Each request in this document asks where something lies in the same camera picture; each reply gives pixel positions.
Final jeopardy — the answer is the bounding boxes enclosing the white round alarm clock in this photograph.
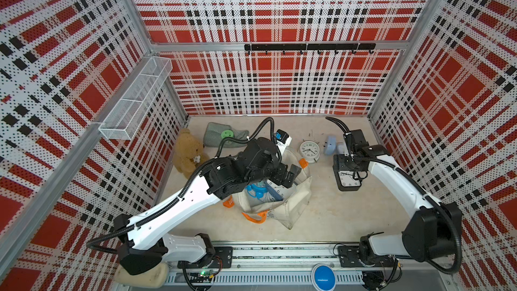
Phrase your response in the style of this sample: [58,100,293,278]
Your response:
[299,140,320,164]

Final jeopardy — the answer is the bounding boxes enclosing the light blue alarm clock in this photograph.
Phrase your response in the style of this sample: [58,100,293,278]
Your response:
[324,135,337,156]

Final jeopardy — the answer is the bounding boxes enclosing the teal alarm clock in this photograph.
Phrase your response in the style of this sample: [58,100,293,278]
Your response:
[246,182,268,199]

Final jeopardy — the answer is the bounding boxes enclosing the cream canvas tote bag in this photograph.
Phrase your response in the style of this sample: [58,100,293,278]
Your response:
[228,147,312,230]

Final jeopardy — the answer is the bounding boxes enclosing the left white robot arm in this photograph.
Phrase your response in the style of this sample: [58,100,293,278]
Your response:
[86,117,301,276]

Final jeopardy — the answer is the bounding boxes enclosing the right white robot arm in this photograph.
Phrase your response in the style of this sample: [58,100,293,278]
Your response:
[327,117,463,275]

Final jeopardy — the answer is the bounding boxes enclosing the blue square alarm clock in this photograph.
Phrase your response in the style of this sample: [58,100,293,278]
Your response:
[265,181,284,202]

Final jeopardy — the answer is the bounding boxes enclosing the green lidded small jar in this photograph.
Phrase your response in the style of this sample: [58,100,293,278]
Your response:
[220,129,234,139]

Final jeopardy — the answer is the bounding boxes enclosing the green knitted cloth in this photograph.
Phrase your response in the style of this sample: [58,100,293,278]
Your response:
[203,122,249,148]

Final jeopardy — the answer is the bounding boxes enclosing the brown plush dog toy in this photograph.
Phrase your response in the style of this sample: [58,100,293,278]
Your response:
[172,129,209,179]

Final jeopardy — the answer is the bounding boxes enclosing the blue round button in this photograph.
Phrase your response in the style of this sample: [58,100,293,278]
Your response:
[311,264,337,291]

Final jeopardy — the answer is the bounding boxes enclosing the beige sponge block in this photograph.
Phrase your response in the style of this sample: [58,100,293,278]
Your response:
[114,263,169,289]

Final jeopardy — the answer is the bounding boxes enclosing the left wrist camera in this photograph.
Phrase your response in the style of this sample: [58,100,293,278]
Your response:
[275,129,292,147]

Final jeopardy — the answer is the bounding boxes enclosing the black hook rail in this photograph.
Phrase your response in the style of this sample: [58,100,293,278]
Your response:
[244,43,376,53]

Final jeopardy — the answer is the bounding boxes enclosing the white wire mesh basket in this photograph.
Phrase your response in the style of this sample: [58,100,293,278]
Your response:
[99,57,172,141]

